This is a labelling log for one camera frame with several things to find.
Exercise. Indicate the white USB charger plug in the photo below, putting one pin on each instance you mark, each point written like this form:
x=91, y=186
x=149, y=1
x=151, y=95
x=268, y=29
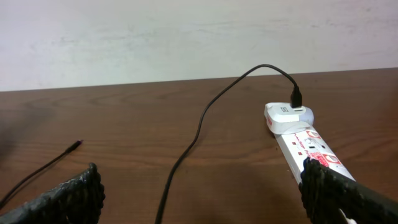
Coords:
x=281, y=118

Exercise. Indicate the white power strip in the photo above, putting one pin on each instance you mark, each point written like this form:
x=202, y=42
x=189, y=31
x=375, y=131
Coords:
x=298, y=146

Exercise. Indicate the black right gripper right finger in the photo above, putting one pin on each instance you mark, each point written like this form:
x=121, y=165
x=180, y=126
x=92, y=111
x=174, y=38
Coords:
x=330, y=197

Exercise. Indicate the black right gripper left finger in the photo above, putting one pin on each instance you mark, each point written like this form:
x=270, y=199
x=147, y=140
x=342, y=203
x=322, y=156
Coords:
x=78, y=201

